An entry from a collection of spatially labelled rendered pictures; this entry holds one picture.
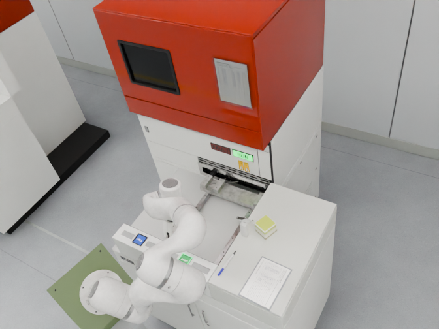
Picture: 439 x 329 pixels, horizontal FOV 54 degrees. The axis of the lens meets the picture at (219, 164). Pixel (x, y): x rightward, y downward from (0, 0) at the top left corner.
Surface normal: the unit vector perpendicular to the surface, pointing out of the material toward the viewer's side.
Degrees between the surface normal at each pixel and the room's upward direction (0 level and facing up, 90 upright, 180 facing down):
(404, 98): 90
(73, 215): 0
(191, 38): 90
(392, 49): 90
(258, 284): 0
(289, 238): 0
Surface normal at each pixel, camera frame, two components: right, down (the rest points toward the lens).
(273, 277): -0.14, -0.69
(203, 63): -0.51, 0.66
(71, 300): 0.46, -0.16
